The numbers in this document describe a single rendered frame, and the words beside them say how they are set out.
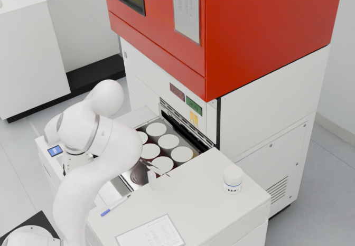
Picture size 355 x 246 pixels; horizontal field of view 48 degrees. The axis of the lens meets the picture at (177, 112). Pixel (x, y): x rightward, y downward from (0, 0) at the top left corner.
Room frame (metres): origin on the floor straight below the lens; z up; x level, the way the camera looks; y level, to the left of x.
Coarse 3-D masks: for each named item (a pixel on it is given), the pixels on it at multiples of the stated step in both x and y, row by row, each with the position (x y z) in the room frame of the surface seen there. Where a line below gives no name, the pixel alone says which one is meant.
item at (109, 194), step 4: (108, 184) 1.16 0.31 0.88; (112, 184) 1.16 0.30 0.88; (100, 188) 1.14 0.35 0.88; (104, 188) 1.14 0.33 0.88; (108, 188) 1.14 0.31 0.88; (112, 188) 1.13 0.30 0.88; (100, 192) 1.12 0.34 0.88; (104, 192) 1.12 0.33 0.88; (108, 192) 1.12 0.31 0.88; (112, 192) 1.11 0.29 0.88; (116, 192) 1.11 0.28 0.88; (100, 196) 1.10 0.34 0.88; (104, 196) 1.09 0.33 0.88; (108, 196) 1.09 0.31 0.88; (112, 196) 1.09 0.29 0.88; (116, 196) 1.09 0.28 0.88; (120, 196) 1.09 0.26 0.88; (104, 200) 1.07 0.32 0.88; (108, 200) 1.07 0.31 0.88; (112, 200) 1.07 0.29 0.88
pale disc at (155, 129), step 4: (152, 124) 1.52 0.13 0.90; (156, 124) 1.52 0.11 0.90; (160, 124) 1.51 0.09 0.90; (148, 128) 1.49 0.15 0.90; (152, 128) 1.49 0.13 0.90; (156, 128) 1.48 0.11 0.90; (160, 128) 1.48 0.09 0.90; (164, 128) 1.48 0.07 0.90; (148, 132) 1.46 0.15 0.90; (152, 132) 1.46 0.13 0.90; (156, 132) 1.46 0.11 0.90; (160, 132) 1.46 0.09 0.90; (164, 132) 1.45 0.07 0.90
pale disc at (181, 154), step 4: (176, 148) 1.33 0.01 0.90; (180, 148) 1.33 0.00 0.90; (184, 148) 1.33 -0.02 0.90; (188, 148) 1.33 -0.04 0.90; (172, 152) 1.31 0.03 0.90; (176, 152) 1.31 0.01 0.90; (180, 152) 1.31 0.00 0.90; (184, 152) 1.31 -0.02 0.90; (188, 152) 1.31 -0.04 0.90; (192, 152) 1.30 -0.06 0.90; (172, 156) 1.29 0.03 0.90; (176, 156) 1.28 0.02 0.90; (180, 156) 1.28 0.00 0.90; (184, 156) 1.28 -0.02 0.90; (188, 156) 1.28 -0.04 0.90; (176, 160) 1.26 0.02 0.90; (180, 160) 1.26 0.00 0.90; (184, 160) 1.25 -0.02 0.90
